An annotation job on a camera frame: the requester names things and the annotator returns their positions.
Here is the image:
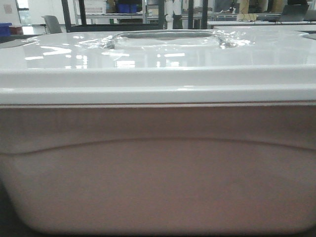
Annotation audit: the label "blue crates on far shelf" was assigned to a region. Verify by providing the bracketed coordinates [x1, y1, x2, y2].
[116, 3, 137, 14]

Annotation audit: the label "white plastic storage bin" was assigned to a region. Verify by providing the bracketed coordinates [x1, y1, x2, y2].
[0, 29, 316, 236]

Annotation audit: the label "small blue bin far left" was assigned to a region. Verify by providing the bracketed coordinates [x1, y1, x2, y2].
[0, 22, 12, 37]

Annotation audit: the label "black metal shelf frame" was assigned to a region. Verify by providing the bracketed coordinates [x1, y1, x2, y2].
[61, 0, 208, 33]

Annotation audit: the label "grey office chair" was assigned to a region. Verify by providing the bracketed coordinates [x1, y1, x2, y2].
[42, 15, 62, 34]

